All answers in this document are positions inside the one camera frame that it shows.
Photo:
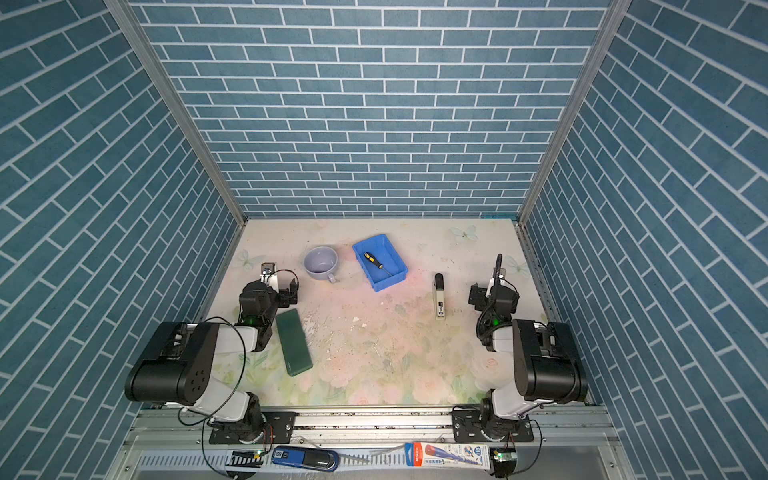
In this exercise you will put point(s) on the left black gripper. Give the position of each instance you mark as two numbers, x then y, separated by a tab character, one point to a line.
282	295

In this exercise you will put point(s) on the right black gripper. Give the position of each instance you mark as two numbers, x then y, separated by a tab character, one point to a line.
480	294

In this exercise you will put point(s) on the yellow black screwdriver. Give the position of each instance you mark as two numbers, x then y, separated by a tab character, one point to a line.
383	264

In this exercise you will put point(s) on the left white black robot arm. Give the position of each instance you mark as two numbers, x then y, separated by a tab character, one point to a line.
200	366

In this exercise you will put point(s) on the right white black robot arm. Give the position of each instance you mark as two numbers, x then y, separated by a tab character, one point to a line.
547	368

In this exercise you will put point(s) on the blue plastic bin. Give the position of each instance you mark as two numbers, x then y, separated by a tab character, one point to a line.
380	245

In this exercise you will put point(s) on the grey ceramic mug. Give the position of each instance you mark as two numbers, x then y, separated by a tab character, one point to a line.
321	263

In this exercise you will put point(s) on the black silver stapler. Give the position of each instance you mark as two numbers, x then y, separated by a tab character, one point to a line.
439	295

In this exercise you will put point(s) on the dark green flat case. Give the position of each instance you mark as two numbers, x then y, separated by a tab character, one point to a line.
294	343

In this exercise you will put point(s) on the right green circuit board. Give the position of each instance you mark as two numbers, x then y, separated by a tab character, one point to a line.
501	456

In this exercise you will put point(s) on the green circuit board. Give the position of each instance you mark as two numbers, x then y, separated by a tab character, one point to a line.
243	460
501	456

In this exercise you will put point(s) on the left green circuit board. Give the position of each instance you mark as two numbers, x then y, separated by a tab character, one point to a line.
243	460

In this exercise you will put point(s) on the blue black handheld device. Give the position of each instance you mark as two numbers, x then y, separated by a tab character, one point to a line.
321	460

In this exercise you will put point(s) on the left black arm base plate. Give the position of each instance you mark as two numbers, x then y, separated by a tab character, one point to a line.
267	428

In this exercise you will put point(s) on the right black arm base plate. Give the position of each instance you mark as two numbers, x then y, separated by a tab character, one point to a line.
470	425

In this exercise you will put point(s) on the aluminium mounting rail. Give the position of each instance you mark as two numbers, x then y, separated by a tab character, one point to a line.
573	425

